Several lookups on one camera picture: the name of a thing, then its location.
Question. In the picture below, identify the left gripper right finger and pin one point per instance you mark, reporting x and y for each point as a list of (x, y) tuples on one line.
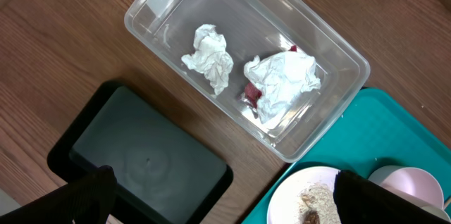
[(360, 201)]

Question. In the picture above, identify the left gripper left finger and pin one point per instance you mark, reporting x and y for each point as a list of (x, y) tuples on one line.
[(87, 200)]

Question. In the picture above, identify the large white napkin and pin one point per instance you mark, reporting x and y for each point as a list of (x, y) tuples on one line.
[(305, 67)]

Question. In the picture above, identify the small white napkin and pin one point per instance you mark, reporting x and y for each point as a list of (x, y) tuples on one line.
[(210, 57)]

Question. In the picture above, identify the clear plastic waste bin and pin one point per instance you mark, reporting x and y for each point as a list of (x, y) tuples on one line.
[(258, 28)]

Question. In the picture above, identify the brown food scrap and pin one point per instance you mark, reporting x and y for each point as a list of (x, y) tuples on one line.
[(311, 216)]

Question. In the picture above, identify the white dinner plate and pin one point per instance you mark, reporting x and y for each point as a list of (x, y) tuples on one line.
[(305, 191)]

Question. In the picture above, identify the pink shallow bowl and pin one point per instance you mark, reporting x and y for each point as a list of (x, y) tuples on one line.
[(410, 183)]

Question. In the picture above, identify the teal plastic serving tray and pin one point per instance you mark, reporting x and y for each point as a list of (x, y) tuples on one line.
[(374, 131)]

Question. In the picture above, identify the black rectangular tray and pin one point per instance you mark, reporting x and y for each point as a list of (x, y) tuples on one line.
[(164, 175)]

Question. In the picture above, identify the grey bowl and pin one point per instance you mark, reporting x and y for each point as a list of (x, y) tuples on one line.
[(437, 212)]

